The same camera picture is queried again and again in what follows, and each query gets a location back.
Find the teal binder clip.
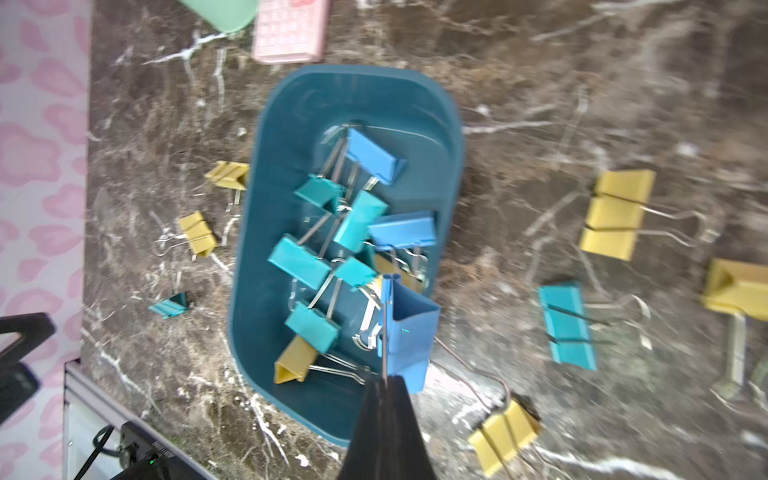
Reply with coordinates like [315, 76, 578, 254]
[537, 283, 652, 372]
[148, 292, 189, 319]

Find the mint green pencil cup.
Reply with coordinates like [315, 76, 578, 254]
[180, 0, 260, 33]

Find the yellow binder clip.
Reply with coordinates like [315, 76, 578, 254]
[204, 161, 250, 208]
[434, 338, 539, 479]
[579, 169, 720, 262]
[151, 211, 219, 257]
[700, 258, 767, 401]

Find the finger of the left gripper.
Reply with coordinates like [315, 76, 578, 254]
[1, 312, 56, 423]

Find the pink calculator on table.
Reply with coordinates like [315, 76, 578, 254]
[251, 0, 331, 64]

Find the blue binder clip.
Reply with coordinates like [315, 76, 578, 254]
[377, 274, 441, 395]

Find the teal plastic storage box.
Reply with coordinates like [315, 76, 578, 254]
[229, 65, 465, 447]

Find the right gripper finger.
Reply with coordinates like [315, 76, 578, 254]
[338, 376, 436, 479]

